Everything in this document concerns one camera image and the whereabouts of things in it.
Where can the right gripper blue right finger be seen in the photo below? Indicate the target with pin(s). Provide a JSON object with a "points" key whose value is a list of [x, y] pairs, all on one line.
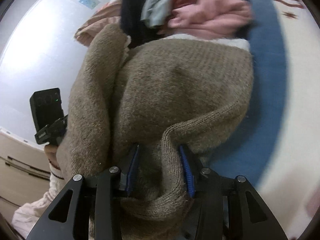
{"points": [[229, 208]]}

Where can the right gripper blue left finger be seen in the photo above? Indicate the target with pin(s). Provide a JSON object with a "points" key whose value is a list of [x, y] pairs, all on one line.
{"points": [[67, 217]]}

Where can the brown knitted sweater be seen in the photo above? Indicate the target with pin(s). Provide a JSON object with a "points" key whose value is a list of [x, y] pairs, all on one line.
{"points": [[167, 92]]}

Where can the person's left forearm sleeve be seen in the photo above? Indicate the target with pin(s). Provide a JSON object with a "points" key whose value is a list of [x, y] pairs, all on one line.
{"points": [[26, 216]]}

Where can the person's left hand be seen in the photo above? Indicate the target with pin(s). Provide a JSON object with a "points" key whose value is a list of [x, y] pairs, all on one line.
{"points": [[50, 151]]}

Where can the white wooden drawer cabinet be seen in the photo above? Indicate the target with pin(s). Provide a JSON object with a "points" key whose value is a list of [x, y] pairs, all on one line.
{"points": [[24, 170]]}

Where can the grey green garment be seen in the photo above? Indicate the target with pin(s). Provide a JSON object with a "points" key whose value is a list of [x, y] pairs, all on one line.
{"points": [[155, 12]]}

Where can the black garment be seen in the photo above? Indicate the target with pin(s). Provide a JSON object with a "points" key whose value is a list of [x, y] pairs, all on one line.
{"points": [[131, 24]]}

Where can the pink sweater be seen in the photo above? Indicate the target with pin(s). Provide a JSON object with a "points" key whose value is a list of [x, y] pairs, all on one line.
{"points": [[210, 19]]}

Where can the small wall poster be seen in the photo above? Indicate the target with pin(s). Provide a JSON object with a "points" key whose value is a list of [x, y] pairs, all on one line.
{"points": [[91, 4]]}

